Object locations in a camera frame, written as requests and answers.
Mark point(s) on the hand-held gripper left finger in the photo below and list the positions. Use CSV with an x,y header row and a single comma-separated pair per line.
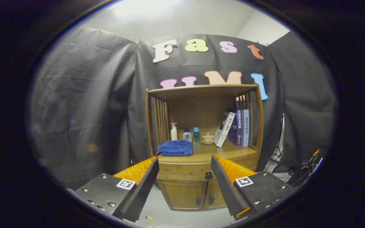
x,y
141,193

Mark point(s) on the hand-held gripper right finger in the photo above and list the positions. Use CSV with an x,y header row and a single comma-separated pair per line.
x,y
225,186

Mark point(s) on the black drawer knob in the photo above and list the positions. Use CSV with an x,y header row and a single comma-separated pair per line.
x,y
208,175

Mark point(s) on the wooden drawer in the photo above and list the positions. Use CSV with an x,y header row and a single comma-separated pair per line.
x,y
182,171

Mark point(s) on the wooden cabinet door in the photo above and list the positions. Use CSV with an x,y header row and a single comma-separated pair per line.
x,y
214,196
182,194

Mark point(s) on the wooden countertop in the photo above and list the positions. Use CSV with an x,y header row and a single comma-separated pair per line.
x,y
208,152

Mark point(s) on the wooden cabinet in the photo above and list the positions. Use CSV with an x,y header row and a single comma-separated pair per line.
x,y
198,110

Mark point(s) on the cream lidded tea cup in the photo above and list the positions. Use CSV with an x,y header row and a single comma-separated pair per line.
x,y
207,138

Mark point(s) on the dark navy book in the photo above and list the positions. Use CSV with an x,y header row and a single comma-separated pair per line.
x,y
233,133

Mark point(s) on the folded blue towel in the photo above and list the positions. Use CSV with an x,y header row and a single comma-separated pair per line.
x,y
176,148

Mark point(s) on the white book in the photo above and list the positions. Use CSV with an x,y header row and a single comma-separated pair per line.
x,y
223,129

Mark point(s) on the clear blue bottle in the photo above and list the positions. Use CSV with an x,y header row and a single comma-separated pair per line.
x,y
196,134

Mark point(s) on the light blue book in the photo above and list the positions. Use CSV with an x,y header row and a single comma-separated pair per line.
x,y
246,129

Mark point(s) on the black tripod stand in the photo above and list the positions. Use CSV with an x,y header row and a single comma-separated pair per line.
x,y
277,152

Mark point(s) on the white bottle with blue cap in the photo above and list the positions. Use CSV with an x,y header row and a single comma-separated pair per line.
x,y
187,136

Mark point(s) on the white pump bottle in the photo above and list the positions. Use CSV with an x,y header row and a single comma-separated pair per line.
x,y
174,134

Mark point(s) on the black device with orange part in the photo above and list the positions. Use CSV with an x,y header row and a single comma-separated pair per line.
x,y
306,172

